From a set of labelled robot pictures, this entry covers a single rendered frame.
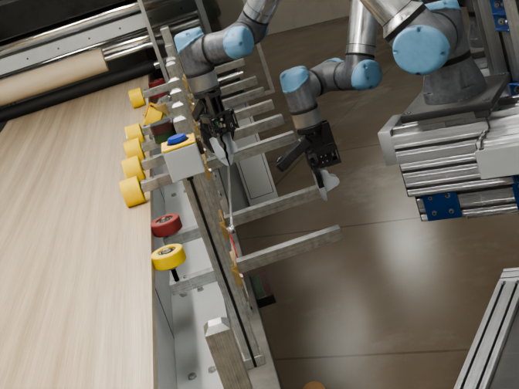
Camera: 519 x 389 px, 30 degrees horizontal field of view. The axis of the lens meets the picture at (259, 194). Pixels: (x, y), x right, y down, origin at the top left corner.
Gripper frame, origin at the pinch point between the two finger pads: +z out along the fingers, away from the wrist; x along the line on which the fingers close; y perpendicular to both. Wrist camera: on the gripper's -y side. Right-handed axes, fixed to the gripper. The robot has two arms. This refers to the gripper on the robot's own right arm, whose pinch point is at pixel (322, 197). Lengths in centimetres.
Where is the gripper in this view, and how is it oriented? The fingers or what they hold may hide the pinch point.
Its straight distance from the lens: 260.3
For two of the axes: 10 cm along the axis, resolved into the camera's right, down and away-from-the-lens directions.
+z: 3.0, 9.1, 3.0
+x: -1.1, -2.8, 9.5
